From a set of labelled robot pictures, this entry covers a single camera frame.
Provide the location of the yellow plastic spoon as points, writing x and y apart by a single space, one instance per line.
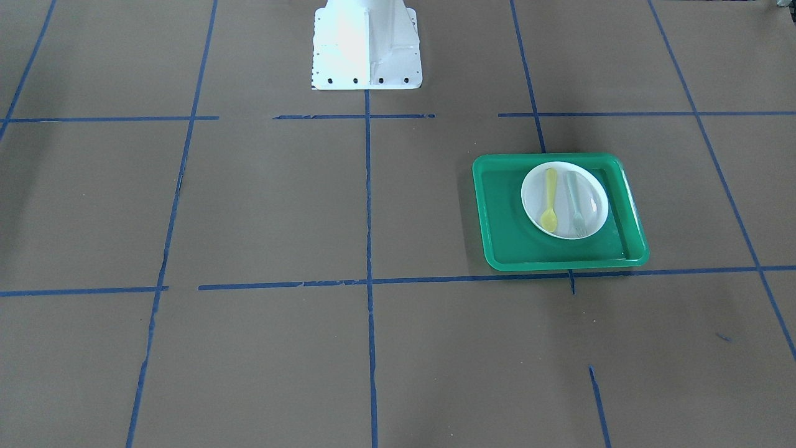
548 219

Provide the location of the green plastic tray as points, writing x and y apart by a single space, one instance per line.
512 243

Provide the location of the grey-green plastic fork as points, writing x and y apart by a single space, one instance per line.
578 219

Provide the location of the white round plate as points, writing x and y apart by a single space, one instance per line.
594 200

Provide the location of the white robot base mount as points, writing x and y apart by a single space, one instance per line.
359 45

